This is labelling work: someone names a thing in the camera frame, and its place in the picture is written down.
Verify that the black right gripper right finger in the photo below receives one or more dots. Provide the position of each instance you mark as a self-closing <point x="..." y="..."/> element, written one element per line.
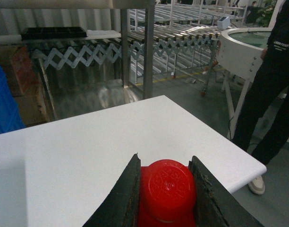
<point x="215" y="206"/>

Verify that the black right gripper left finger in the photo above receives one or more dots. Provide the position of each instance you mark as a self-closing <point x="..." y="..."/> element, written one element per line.
<point x="121" y="206"/>

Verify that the red toy block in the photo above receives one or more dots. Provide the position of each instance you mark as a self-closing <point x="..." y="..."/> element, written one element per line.
<point x="167" y="195"/>

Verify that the brown cardboard box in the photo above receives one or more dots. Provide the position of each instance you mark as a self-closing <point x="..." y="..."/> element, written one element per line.
<point x="24" y="84"/>

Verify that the person in black clothes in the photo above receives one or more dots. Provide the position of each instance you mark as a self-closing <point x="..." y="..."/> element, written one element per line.
<point x="271" y="78"/>

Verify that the upper right blue crate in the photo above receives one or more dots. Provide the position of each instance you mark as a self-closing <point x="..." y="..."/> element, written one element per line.
<point x="10" y="119"/>

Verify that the white round conveyor table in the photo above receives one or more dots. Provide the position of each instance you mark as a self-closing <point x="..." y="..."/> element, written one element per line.
<point x="239" y="55"/>

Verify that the expandable roller conveyor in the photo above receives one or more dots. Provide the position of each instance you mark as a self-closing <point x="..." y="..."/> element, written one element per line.
<point x="165" y="42"/>

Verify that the white foam board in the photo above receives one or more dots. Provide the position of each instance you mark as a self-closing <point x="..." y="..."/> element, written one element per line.
<point x="102" y="34"/>

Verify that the black plastic tray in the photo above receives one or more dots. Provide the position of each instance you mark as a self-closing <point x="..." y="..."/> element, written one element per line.
<point x="35" y="33"/>

